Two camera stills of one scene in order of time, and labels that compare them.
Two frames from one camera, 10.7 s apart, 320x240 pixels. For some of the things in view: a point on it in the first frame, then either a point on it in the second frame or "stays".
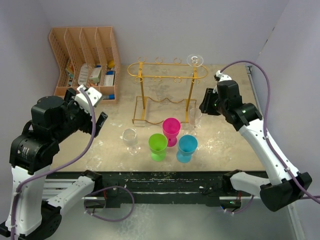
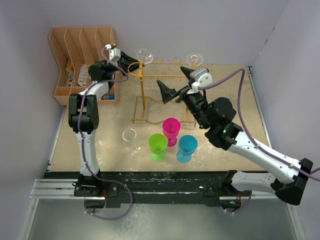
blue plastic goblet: [187, 145] stays
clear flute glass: [195, 114] -> [144, 56]
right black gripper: [205, 106] -> [167, 94]
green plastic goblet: [158, 143] stays
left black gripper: [71, 104] -> [125, 62]
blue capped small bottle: [110, 96] stays
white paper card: [83, 78] stays
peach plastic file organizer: [86, 56] stays
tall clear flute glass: [195, 60] stays
